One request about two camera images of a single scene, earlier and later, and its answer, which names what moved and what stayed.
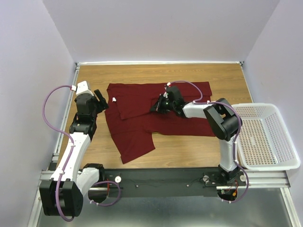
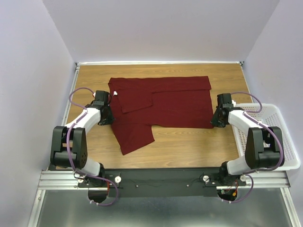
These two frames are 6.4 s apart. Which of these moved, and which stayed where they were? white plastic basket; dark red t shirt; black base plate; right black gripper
Moved: right black gripper; dark red t shirt
Stayed: white plastic basket; black base plate
